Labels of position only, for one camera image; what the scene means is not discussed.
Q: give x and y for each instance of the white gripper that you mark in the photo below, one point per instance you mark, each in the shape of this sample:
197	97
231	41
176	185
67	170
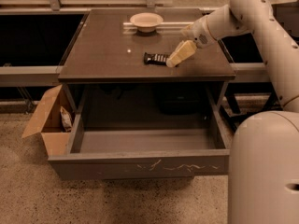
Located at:
200	32

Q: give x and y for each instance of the black chocolate bar wrapper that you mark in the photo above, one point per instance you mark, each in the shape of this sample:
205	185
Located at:
155	58

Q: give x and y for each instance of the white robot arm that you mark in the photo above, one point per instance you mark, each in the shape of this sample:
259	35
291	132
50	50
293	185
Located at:
263	174

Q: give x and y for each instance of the grey cabinet with glossy top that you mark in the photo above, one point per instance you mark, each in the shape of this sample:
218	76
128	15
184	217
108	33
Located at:
108	56

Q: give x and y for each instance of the open grey top drawer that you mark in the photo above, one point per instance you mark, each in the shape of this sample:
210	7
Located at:
128	137

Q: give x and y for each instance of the white ceramic bowl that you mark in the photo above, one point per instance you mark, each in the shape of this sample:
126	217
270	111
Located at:
146	22

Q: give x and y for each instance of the crumpled packet in box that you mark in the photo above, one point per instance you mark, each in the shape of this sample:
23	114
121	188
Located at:
66	119

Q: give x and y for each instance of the open cardboard box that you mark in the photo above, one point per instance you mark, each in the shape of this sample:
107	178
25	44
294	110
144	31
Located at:
48	122

